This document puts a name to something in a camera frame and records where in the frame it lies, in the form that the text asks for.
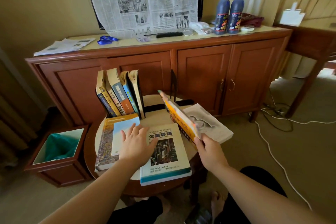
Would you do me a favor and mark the yellowed blue cover book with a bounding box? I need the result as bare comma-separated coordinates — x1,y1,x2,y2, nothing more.
119,71,140,114

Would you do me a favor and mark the blue lanyard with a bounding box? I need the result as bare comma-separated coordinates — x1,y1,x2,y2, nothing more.
97,35,119,45

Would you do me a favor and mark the round wooden table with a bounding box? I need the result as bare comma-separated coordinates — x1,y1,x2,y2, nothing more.
83,94,208,198

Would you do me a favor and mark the green bin liner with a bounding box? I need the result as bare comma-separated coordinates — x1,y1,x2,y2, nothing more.
33,128,84,165

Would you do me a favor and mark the blue slipper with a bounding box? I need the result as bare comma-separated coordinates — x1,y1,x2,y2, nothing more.
183,204,213,224

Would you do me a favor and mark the white tissue box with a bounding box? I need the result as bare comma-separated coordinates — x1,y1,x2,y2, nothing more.
279,2,306,27

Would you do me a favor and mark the wooden side desk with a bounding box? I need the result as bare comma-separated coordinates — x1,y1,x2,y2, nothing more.
273,23,336,119

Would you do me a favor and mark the person's left forearm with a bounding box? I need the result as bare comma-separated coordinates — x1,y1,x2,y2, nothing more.
39,158,142,224

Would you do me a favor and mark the white cable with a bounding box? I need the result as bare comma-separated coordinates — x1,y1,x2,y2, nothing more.
248,108,336,211

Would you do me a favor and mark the person's right leg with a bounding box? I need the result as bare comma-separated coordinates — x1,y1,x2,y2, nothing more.
183,166,288,224

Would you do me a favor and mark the black cable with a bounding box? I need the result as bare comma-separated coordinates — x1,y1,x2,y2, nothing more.
260,89,294,133

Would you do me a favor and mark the black remote control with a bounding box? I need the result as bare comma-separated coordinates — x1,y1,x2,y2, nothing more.
156,31,184,39

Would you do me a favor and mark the white plastic bag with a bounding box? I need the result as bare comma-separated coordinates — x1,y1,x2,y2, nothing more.
189,21,210,35

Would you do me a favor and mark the yellow picture storybook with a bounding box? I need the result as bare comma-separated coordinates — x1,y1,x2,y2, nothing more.
96,70,123,117

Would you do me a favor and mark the dark red bag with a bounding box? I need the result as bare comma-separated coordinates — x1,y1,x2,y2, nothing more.
240,13,265,28

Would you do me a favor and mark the teal orange cover book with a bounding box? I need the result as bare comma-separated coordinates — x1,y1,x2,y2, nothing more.
106,68,136,116

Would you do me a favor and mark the dark blue red-capped bottle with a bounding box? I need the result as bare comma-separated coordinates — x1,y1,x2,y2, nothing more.
214,0,231,35
227,0,245,34

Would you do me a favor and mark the beige curtain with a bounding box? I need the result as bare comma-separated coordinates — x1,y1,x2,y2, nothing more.
0,48,48,169

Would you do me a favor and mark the wooden sideboard cabinet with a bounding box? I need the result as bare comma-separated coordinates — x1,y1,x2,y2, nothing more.
25,28,292,126

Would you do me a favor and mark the large white teal textbook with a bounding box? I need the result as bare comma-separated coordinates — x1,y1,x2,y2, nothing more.
140,122,192,187

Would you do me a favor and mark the black metal bookend rack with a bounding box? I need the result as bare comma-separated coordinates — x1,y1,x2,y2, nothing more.
95,69,195,118

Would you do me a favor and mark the grey cover book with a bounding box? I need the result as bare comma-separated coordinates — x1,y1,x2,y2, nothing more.
128,70,146,120

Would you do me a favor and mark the person's right forearm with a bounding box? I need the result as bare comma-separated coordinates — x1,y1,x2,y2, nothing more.
212,163,329,224

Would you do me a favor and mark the wooden trash bin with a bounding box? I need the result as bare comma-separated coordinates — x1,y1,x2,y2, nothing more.
24,124,91,188

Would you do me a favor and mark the dark figure cover book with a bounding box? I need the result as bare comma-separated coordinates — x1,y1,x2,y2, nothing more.
96,84,118,118

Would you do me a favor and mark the person's left hand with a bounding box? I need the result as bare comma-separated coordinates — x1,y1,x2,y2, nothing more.
118,122,159,168

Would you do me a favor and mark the folded newspaper pile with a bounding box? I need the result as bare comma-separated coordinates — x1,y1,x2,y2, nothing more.
33,38,96,57

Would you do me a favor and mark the yellow painting cover paperback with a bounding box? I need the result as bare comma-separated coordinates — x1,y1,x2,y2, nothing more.
94,113,140,172

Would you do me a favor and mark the white page book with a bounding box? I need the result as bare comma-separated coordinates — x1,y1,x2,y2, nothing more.
182,103,234,145

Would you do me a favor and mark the person's right hand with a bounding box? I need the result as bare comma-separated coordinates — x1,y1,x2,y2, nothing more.
194,133,230,176

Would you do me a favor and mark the small white blue book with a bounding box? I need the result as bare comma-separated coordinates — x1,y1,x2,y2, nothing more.
111,116,140,156

